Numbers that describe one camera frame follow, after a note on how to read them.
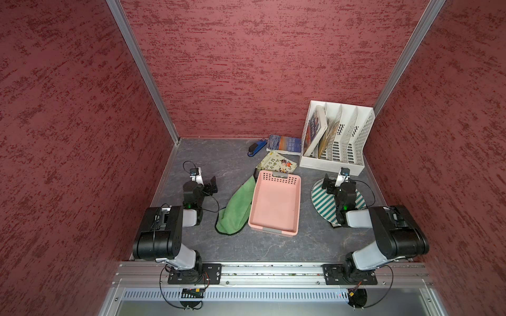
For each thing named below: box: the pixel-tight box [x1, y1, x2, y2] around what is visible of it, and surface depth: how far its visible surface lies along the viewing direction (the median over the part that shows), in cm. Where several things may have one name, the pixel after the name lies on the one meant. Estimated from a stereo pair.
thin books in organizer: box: [303, 104, 329, 158], surface depth 103 cm
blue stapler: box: [247, 138, 268, 157], surface depth 115 cm
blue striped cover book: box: [266, 134, 302, 153], surface depth 120 cm
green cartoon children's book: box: [256, 150, 298, 174], surface depth 112 cm
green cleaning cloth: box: [216, 175, 257, 235], surface depth 89 cm
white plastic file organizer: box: [299, 100, 376, 177], surface depth 107 cm
